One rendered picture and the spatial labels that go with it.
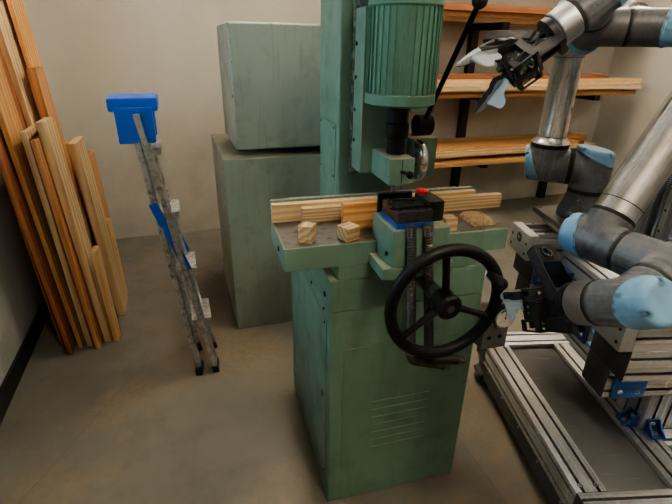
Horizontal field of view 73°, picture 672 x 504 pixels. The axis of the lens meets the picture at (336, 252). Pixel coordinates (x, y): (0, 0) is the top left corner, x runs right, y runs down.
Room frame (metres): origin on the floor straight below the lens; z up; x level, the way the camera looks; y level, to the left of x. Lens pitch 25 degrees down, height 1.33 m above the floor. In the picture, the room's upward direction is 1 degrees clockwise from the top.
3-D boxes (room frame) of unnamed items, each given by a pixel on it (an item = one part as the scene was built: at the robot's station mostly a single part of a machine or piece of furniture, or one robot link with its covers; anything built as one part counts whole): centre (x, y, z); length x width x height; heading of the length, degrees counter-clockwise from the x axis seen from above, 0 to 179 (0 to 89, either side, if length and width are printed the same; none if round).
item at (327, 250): (1.08, -0.15, 0.87); 0.61 x 0.30 x 0.06; 106
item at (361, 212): (1.11, -0.13, 0.94); 0.23 x 0.02 x 0.07; 106
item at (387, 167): (1.22, -0.15, 1.03); 0.14 x 0.07 x 0.09; 16
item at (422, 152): (1.35, -0.24, 1.02); 0.12 x 0.03 x 0.12; 16
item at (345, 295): (1.31, -0.12, 0.76); 0.57 x 0.45 x 0.09; 16
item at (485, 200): (1.21, -0.20, 0.92); 0.60 x 0.02 x 0.04; 106
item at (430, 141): (1.42, -0.25, 1.02); 0.09 x 0.07 x 0.12; 106
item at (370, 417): (1.31, -0.12, 0.35); 0.58 x 0.45 x 0.71; 16
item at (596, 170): (1.45, -0.82, 0.98); 0.13 x 0.12 x 0.14; 68
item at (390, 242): (1.00, -0.17, 0.91); 0.15 x 0.14 x 0.09; 106
